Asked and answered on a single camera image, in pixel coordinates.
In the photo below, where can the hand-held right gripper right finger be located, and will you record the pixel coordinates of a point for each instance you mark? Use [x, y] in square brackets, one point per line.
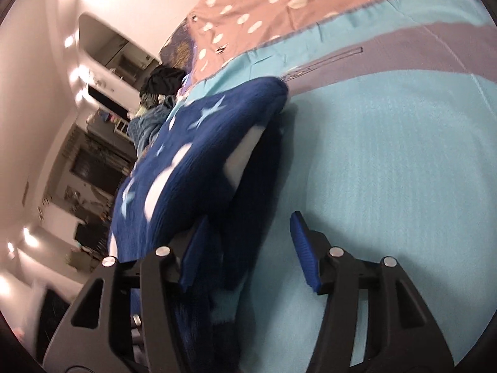
[305, 248]

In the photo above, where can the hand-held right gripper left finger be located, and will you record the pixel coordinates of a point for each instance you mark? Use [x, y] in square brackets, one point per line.
[194, 252]

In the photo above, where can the blue starry fleece pajama top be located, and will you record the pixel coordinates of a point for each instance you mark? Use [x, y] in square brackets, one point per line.
[202, 143]

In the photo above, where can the black clothes pile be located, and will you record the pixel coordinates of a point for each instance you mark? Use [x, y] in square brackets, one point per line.
[163, 79]

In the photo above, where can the blue grey striped bed sheet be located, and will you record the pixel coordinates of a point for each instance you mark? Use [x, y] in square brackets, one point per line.
[388, 163]

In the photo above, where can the teal crumpled blanket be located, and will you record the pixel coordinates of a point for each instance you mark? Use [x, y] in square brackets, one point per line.
[149, 124]

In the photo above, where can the purple patterned bed cover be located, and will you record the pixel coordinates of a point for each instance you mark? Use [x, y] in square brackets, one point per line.
[176, 52]

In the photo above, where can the pink polka-dot sheet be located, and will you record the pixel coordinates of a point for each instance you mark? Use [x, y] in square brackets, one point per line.
[279, 7]

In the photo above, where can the kitchen wall cabinet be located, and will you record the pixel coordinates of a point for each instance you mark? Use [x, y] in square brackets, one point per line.
[128, 62]

